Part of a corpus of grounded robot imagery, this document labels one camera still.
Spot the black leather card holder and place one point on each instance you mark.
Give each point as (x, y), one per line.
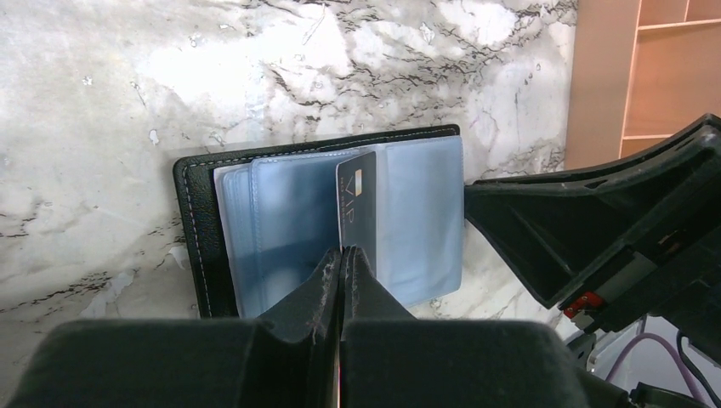
(258, 221)

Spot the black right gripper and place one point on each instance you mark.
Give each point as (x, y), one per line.
(612, 243)

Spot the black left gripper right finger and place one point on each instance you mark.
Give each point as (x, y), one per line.
(389, 358)

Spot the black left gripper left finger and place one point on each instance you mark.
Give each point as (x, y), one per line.
(282, 358)

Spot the peach plastic file organizer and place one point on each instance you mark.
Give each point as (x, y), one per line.
(641, 71)

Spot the black VIP card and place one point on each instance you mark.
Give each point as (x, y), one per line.
(356, 181)

